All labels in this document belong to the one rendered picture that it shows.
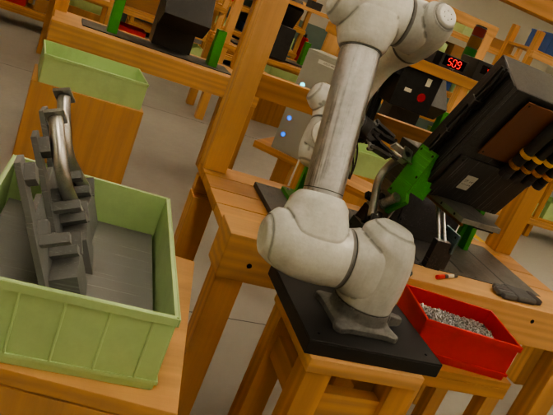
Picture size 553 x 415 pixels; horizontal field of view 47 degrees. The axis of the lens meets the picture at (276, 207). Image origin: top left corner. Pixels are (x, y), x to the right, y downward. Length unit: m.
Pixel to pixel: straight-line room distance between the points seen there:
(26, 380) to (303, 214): 0.68
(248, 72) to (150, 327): 1.31
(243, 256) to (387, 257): 0.52
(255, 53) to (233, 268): 0.82
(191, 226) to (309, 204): 1.08
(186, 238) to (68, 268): 1.21
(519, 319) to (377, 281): 0.98
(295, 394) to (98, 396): 0.51
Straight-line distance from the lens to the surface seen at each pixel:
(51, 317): 1.22
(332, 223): 1.48
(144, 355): 1.26
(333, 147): 1.52
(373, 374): 1.59
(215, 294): 1.94
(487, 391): 2.01
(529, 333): 2.51
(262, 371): 1.81
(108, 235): 1.71
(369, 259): 1.52
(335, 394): 1.62
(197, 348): 2.05
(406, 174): 2.30
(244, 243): 1.87
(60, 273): 1.34
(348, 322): 1.59
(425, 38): 1.67
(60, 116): 1.40
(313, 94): 2.12
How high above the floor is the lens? 1.57
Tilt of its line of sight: 18 degrees down
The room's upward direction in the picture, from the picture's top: 22 degrees clockwise
